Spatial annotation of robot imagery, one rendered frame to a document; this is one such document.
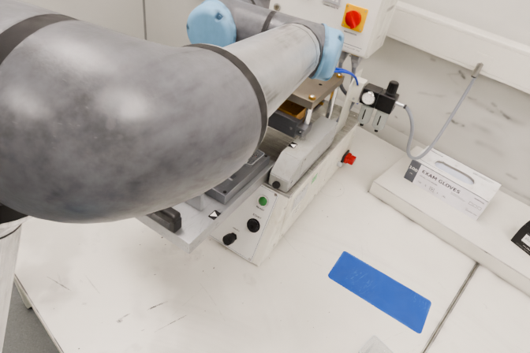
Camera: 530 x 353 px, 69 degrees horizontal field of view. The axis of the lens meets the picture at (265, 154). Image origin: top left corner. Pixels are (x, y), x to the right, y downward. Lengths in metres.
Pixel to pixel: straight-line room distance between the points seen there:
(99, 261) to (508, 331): 0.93
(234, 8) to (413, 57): 0.88
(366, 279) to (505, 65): 0.69
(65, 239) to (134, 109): 0.85
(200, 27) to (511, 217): 1.04
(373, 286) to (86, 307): 0.63
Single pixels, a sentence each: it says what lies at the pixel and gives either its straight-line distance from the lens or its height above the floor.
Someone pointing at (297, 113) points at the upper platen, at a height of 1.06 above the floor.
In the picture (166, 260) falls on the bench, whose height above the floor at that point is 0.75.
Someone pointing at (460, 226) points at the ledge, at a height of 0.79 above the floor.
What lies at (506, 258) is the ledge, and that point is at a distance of 1.18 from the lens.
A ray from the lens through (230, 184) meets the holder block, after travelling 0.76.
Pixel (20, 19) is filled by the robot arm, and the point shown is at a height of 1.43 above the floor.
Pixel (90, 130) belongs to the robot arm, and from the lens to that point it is 0.19.
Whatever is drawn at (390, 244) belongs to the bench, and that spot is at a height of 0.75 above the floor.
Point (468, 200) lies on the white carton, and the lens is 1.21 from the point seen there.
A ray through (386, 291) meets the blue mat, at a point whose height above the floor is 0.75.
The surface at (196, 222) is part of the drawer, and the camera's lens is 0.73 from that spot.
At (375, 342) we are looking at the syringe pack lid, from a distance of 0.90.
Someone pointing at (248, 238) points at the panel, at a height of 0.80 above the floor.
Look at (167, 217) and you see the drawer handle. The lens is 0.69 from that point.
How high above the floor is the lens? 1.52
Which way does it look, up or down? 38 degrees down
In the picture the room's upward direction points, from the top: 10 degrees clockwise
